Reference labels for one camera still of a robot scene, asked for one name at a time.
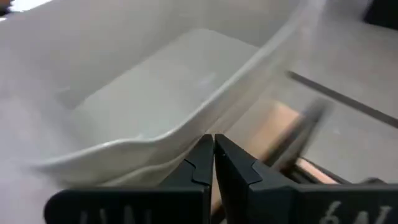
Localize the large grey plastic bin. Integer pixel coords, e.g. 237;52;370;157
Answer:
0;0;330;189

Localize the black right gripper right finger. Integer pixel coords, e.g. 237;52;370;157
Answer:
214;133;398;224

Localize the black-framed wooden shelf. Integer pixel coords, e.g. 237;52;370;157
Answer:
210;98;354;224

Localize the black aluminium rig frame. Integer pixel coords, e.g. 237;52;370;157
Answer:
285;70;398;129

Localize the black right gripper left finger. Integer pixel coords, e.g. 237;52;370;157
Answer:
43;133;215;224

